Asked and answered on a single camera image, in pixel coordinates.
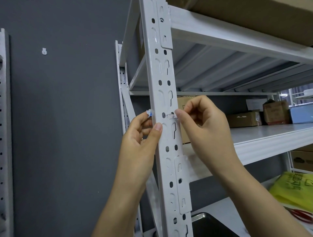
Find person's left hand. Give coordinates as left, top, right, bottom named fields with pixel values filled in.
left=115, top=113, right=163, bottom=193

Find person's right hand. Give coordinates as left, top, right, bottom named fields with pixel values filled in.
left=175, top=95, right=245, bottom=182

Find white perforated shelf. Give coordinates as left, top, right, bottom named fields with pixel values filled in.
left=139, top=0, right=194, bottom=237

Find person's right forearm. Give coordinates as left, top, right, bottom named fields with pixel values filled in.
left=217, top=163, right=311, bottom=237

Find flat cardboard box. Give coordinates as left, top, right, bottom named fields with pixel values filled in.
left=226, top=111, right=262, bottom=128

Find small printed cardboard box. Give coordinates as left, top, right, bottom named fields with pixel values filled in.
left=176, top=95, right=203, bottom=145

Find white paper sheet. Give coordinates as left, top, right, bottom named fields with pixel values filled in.
left=246, top=99, right=267, bottom=112

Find white metal shelving rack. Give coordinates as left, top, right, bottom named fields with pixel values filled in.
left=144, top=175, right=313, bottom=237

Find brown box with red print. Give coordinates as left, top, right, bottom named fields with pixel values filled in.
left=263, top=99, right=291, bottom=126

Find steel tray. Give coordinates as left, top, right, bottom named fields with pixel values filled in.
left=191, top=212, right=239, bottom=237

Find light blue box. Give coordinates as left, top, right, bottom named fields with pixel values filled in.
left=290, top=105, right=313, bottom=124

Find cardboard box with dark print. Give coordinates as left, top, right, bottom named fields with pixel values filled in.
left=291, top=146, right=313, bottom=171

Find yellow-green plastic bag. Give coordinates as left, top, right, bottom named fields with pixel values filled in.
left=269, top=172, right=313, bottom=213

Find red scissors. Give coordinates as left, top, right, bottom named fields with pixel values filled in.
left=286, top=207, right=313, bottom=223

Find large cardboard box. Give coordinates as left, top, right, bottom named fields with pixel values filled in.
left=166, top=0, right=313, bottom=47

